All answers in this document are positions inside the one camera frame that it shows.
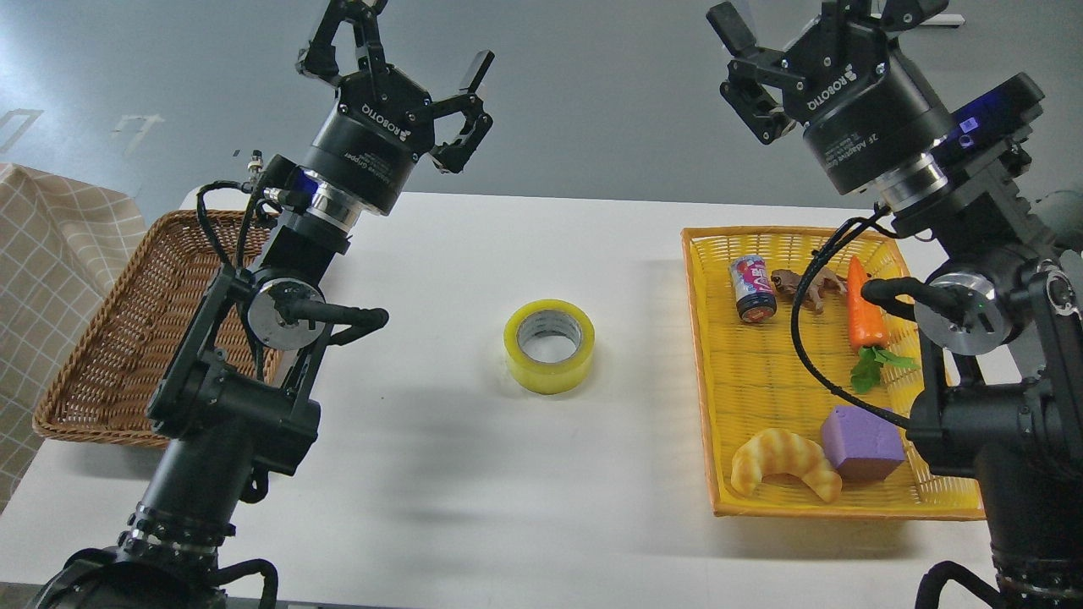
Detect brown wicker basket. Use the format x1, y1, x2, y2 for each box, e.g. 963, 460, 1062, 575
32, 211, 220, 448

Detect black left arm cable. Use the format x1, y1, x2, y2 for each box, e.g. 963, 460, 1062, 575
196, 180, 276, 272

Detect brown toy animal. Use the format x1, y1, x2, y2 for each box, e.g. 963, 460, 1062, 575
770, 268, 848, 315

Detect small soda can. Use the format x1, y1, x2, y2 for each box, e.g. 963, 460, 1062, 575
728, 255, 778, 324

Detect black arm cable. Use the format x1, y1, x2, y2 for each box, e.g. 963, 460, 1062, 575
196, 180, 276, 272
790, 209, 910, 430

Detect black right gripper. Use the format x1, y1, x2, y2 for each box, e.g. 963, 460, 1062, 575
706, 1, 951, 195

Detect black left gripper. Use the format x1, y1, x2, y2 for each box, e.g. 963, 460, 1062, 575
296, 0, 495, 217

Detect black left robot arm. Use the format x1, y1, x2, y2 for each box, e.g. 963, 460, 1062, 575
32, 1, 495, 608

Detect yellow tape roll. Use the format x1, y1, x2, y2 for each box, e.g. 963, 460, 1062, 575
503, 299, 596, 396

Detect toy croissant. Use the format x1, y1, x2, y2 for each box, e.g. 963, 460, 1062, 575
730, 428, 843, 502

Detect orange toy carrot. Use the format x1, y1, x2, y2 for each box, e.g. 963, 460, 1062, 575
846, 257, 918, 396

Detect purple foam block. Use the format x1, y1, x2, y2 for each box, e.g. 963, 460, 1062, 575
820, 405, 906, 483

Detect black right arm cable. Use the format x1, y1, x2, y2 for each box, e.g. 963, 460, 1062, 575
790, 209, 910, 430

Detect white floor fixture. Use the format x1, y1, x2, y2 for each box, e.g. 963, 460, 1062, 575
919, 13, 966, 30

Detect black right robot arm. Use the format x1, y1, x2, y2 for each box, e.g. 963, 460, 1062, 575
707, 1, 1082, 608

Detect yellow plastic basket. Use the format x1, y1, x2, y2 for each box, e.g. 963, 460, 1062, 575
681, 225, 986, 521

